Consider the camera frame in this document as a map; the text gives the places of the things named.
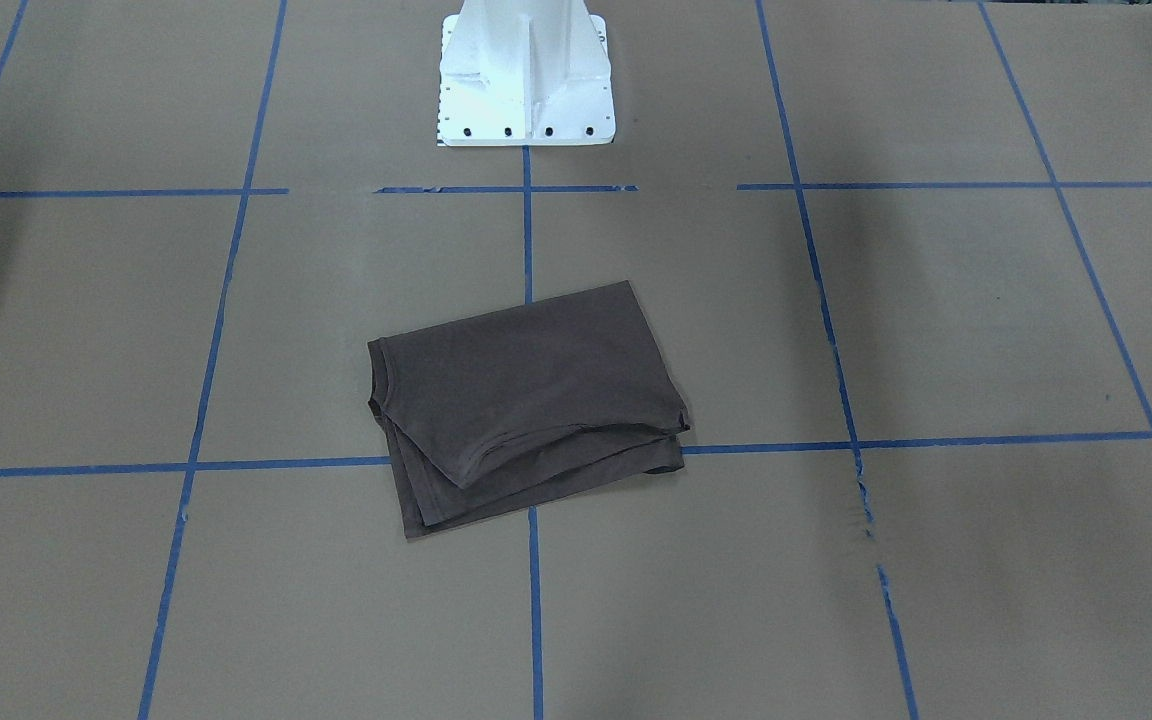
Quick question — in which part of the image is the white pedestal column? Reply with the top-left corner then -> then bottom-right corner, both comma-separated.
435,1 -> 617,147

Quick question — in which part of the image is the brown t-shirt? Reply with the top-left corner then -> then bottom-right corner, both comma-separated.
367,281 -> 690,541

